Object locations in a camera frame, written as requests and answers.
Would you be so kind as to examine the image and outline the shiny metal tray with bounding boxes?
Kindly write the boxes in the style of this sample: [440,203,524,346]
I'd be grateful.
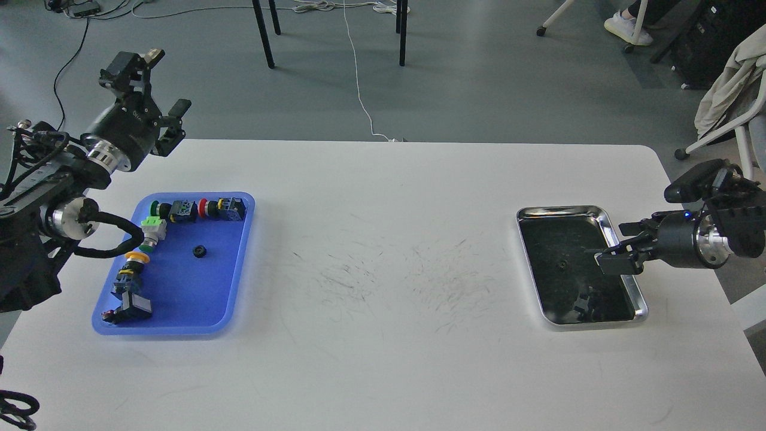
[515,205,649,330]

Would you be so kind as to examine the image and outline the white rolling chair base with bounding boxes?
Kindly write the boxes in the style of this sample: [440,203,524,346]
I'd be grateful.
[537,0,650,53]

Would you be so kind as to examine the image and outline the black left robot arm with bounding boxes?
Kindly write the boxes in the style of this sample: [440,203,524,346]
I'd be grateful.
[1,48,192,313]

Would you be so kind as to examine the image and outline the green push button switch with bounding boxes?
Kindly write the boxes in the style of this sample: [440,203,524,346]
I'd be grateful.
[150,200,199,224]

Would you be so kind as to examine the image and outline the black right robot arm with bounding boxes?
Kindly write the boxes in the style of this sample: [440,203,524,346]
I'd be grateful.
[593,167,764,275]

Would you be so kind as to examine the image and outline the person's white sneaker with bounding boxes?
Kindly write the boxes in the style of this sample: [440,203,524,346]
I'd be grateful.
[604,11,653,46]

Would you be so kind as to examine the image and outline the black cable on floor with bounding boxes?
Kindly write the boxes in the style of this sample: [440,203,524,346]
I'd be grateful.
[45,0,144,129]

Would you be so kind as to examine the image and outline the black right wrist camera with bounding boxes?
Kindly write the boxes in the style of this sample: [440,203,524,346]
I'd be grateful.
[663,159,726,204]

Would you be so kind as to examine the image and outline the white green push button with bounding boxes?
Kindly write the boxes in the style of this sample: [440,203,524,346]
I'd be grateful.
[138,215,168,253]

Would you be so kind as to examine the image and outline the black table legs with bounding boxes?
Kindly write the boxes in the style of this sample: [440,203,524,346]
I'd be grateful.
[251,0,409,69]

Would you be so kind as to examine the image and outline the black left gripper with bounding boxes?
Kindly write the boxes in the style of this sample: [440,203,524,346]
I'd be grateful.
[80,48,192,174]

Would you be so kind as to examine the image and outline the white chair with beige jacket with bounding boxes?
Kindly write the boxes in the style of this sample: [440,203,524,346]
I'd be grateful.
[674,26,765,179]

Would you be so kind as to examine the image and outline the red push button switch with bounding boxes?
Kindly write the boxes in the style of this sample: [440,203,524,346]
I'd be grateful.
[197,197,247,221]

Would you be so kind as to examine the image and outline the black switch block red tip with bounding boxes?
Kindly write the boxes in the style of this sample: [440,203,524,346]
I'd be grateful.
[101,292,153,324]

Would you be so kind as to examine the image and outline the blue plastic tray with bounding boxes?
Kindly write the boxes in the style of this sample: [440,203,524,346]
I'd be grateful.
[91,192,256,336]

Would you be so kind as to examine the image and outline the yellow push button switch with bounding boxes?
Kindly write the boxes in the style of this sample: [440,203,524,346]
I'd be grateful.
[111,251,150,299]

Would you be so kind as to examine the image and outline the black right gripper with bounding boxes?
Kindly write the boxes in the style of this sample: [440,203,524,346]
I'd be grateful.
[594,211,731,275]

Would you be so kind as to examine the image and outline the white cable on floor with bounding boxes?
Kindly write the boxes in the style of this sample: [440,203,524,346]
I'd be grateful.
[292,0,411,143]

